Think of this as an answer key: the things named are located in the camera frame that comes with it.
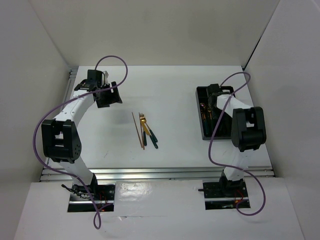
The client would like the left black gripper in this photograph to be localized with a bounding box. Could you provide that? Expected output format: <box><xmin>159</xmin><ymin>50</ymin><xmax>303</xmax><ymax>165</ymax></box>
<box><xmin>95</xmin><ymin>81</ymin><xmax>122</xmax><ymax>109</ymax></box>

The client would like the gold spoon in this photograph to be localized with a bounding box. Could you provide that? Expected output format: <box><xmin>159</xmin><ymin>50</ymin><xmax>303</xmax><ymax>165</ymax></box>
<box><xmin>207</xmin><ymin>106</ymin><xmax>213</xmax><ymax>126</ymax></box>
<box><xmin>200</xmin><ymin>103</ymin><xmax>208</xmax><ymax>135</ymax></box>

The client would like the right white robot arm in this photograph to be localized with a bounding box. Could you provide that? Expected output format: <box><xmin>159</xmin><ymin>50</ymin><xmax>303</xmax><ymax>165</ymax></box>
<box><xmin>206</xmin><ymin>83</ymin><xmax>267</xmax><ymax>197</ymax></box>

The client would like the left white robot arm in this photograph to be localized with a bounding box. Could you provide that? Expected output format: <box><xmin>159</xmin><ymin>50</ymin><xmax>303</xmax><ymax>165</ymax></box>
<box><xmin>41</xmin><ymin>69</ymin><xmax>122</xmax><ymax>200</ymax></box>

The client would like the copper chopstick left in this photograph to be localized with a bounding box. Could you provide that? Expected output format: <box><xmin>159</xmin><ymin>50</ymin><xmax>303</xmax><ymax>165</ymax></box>
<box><xmin>131</xmin><ymin>111</ymin><xmax>144</xmax><ymax>149</ymax></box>

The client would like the copper chopstick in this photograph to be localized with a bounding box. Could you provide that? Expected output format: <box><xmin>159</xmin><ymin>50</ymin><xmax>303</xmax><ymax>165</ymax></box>
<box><xmin>131</xmin><ymin>111</ymin><xmax>144</xmax><ymax>149</ymax></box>
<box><xmin>138</xmin><ymin>112</ymin><xmax>145</xmax><ymax>150</ymax></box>

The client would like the copper chopstick right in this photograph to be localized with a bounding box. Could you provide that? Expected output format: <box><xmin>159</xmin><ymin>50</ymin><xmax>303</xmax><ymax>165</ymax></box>
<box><xmin>138</xmin><ymin>112</ymin><xmax>145</xmax><ymax>150</ymax></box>

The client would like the black cutlery tray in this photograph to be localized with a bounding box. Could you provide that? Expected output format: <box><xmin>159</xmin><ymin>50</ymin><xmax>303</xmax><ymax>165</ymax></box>
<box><xmin>195</xmin><ymin>83</ymin><xmax>234</xmax><ymax>141</ymax></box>

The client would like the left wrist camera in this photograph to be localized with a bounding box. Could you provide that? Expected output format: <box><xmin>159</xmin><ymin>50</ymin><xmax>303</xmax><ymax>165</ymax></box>
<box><xmin>102</xmin><ymin>71</ymin><xmax>110</xmax><ymax>87</ymax></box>

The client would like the aluminium table rail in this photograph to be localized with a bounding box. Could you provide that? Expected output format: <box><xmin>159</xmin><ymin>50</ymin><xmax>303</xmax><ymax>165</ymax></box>
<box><xmin>39</xmin><ymin>167</ymin><xmax>275</xmax><ymax>182</ymax></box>

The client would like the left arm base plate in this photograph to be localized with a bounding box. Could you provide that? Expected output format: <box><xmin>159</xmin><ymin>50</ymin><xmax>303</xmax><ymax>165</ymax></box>
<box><xmin>67</xmin><ymin>181</ymin><xmax>117</xmax><ymax>213</ymax></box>

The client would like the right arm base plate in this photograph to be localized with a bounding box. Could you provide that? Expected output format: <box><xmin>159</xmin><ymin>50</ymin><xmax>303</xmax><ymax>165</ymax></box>
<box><xmin>197</xmin><ymin>182</ymin><xmax>251</xmax><ymax>210</ymax></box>

